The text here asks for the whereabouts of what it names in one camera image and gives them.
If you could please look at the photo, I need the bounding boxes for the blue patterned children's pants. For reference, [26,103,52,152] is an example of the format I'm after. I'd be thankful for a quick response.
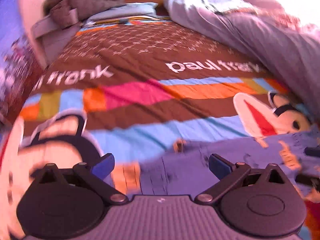
[111,125,320,204]

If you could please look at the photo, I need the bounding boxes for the colourful paul frank bedspread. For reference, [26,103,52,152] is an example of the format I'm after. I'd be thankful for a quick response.
[1,19,319,239]

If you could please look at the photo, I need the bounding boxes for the grey lilac duvet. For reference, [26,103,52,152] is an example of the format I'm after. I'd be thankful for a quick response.
[164,0,319,120]

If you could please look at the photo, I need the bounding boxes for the blue dotted wardrobe curtain right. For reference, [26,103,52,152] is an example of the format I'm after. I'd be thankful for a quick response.
[1,0,43,129]

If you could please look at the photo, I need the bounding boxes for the grey bedside table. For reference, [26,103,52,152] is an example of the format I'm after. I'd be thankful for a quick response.
[31,9,81,67]

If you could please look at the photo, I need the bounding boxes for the light blue pillow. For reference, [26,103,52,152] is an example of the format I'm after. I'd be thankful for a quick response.
[85,2,158,24]

